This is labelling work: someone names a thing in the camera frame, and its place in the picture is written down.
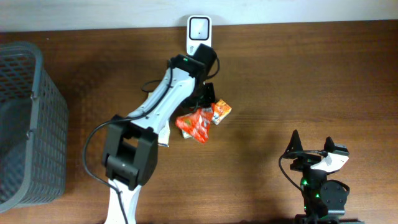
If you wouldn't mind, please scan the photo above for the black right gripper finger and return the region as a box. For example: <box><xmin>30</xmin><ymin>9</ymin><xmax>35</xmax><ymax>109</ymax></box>
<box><xmin>285</xmin><ymin>129</ymin><xmax>303</xmax><ymax>154</ymax></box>
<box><xmin>324</xmin><ymin>136</ymin><xmax>336</xmax><ymax>152</ymax></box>

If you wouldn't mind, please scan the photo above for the green Kleenex tissue pack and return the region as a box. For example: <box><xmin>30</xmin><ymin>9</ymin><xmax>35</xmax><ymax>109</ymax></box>
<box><xmin>182</xmin><ymin>130</ymin><xmax>191</xmax><ymax>139</ymax></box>

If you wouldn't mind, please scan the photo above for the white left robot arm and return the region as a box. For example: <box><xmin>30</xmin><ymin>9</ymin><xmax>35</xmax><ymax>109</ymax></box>
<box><xmin>101</xmin><ymin>52</ymin><xmax>220</xmax><ymax>223</ymax></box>

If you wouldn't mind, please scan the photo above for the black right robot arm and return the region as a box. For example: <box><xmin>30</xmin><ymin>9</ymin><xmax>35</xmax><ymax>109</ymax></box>
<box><xmin>278</xmin><ymin>130</ymin><xmax>362</xmax><ymax>224</ymax></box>

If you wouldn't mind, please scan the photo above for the white barcode scanner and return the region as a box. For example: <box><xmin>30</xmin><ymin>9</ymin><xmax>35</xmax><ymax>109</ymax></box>
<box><xmin>186</xmin><ymin>15</ymin><xmax>212</xmax><ymax>55</ymax></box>

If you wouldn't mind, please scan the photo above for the red snack bag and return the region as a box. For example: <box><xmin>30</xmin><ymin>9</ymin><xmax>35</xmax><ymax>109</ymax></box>
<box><xmin>175</xmin><ymin>106</ymin><xmax>213</xmax><ymax>144</ymax></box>

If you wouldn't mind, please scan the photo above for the orange small carton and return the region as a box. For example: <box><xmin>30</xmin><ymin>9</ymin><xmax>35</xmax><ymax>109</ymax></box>
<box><xmin>212</xmin><ymin>100</ymin><xmax>232</xmax><ymax>125</ymax></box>

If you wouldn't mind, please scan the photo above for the cream white snack bag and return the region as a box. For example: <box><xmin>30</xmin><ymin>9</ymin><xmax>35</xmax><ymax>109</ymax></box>
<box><xmin>145</xmin><ymin>90</ymin><xmax>171</xmax><ymax>147</ymax></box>

